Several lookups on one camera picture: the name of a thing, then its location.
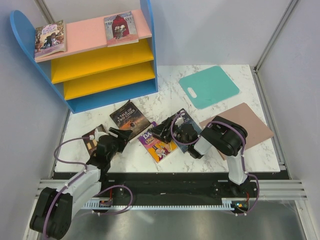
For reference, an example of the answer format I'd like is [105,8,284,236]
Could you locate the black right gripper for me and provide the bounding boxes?
[147,117,190,148]

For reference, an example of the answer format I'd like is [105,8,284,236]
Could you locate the Tale of Two Cities book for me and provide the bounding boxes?
[109,100,152,142]

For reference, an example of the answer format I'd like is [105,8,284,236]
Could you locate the Roald Dahl Charlie book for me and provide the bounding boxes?
[138,121,178,163]

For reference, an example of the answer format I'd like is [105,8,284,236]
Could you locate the Nineteen Eighty-Four dark book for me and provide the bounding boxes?
[161,108,201,154]

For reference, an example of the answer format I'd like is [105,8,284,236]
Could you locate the red castle cover book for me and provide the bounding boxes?
[103,11,139,47]

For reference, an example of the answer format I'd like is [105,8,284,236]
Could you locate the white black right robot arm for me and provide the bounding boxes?
[149,111,249,197]

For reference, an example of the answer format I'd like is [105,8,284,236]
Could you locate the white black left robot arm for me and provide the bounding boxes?
[29,127,132,240]

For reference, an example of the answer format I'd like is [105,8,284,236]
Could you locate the orange night street book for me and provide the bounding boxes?
[81,124,106,155]

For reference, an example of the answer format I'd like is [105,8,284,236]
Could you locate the teal plastic file folder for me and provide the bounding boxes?
[179,66,240,110]

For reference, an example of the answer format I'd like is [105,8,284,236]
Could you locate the blue pink yellow bookshelf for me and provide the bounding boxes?
[10,0,158,113]

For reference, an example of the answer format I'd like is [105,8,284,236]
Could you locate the pink brown file folder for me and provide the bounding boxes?
[198,102,275,161]

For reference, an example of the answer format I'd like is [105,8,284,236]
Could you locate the purple illustrated paperback book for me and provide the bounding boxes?
[34,20,67,61]

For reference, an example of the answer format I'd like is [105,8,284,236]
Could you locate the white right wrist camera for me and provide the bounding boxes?
[175,116,184,127]

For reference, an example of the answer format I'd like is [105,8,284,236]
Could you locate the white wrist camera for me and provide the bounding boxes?
[89,131,106,142]
[175,116,184,127]

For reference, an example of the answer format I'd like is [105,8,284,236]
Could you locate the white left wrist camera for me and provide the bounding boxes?
[89,131,106,142]

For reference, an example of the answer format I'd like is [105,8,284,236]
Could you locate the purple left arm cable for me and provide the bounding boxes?
[42,134,133,238]

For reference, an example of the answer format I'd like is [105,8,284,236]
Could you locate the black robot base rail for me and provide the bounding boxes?
[53,171,292,208]

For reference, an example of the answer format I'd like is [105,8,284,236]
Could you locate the white slotted cable duct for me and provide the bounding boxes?
[77,197,248,211]

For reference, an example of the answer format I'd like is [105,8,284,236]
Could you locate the aluminium frame rail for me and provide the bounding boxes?
[259,179,308,201]

